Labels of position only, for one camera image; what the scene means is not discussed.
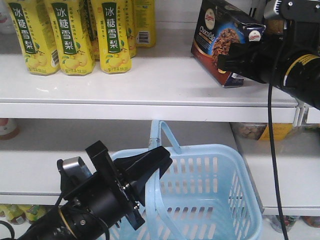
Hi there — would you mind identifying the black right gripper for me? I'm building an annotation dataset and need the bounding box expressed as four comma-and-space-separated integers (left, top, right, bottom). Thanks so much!
217, 41, 278, 83

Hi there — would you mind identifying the light blue plastic basket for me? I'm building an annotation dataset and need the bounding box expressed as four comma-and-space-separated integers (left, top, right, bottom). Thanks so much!
109, 120, 263, 240

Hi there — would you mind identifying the white right lower shelf board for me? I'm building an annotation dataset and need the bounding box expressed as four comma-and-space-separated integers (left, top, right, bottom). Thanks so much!
231, 123, 320, 216

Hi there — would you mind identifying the white shelf board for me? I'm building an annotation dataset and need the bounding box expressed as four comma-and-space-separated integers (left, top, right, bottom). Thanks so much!
231, 123, 320, 216
0, 119, 253, 213
0, 28, 305, 126

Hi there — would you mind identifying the peach drink bottle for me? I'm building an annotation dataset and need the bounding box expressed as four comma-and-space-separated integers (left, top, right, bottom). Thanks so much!
0, 118, 20, 140

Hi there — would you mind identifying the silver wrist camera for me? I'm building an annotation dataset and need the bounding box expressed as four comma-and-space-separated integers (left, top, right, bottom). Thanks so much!
62, 156, 92, 182
263, 0, 284, 20

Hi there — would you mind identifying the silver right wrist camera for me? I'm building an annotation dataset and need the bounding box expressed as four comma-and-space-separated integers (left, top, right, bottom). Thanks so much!
263, 0, 284, 20

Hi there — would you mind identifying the green tea bottle right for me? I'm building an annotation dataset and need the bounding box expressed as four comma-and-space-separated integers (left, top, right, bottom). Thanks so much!
18, 204, 47, 225

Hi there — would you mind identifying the clear bottle red label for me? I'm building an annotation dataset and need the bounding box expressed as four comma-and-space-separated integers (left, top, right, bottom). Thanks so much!
269, 214, 300, 234

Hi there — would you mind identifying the dark blue cookie box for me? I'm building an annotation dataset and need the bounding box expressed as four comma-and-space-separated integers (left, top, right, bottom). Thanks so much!
191, 0, 266, 88

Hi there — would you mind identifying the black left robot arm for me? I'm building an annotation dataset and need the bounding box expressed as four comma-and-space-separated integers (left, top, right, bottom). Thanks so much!
22, 141, 173, 240

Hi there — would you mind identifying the white upper shelf board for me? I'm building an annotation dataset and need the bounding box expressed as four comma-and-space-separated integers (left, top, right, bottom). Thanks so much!
0, 28, 305, 126

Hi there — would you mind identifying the yellow pear drink bottle rear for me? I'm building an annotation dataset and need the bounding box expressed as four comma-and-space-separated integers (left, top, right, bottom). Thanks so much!
133, 0, 156, 48

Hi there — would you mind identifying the yellow pear drink bottle right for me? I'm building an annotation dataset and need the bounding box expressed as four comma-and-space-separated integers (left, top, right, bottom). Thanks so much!
91, 0, 132, 74

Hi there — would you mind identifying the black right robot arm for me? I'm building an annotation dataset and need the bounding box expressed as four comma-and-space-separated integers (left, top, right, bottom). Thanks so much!
217, 20, 320, 109

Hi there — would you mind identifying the yellow labelled snack jar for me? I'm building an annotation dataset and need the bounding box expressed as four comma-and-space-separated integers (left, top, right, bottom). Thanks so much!
230, 122, 295, 141

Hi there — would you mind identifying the yellow pear drink bottle middle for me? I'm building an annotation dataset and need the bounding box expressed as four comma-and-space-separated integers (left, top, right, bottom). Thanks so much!
44, 0, 96, 76

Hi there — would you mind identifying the green tea bottle left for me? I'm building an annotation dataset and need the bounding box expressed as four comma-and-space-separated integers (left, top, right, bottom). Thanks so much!
0, 204, 26, 225

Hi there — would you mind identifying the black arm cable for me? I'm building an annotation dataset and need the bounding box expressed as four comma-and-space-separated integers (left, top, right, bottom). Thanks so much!
267, 82, 290, 240

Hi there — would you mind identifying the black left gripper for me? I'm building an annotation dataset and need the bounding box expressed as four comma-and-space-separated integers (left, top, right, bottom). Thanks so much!
85, 140, 173, 230

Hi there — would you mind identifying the yellow pear drink bottle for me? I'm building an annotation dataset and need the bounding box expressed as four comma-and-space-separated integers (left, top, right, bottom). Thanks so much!
91, 0, 132, 74
44, 0, 96, 76
133, 0, 156, 48
5, 0, 60, 76

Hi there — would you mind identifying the green tea bottle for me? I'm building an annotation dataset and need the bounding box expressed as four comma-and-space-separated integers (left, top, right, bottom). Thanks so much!
18, 204, 47, 225
0, 204, 26, 225

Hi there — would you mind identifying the yellow pear drink bottle left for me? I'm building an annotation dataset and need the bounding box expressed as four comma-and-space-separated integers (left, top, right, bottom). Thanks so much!
5, 0, 60, 76

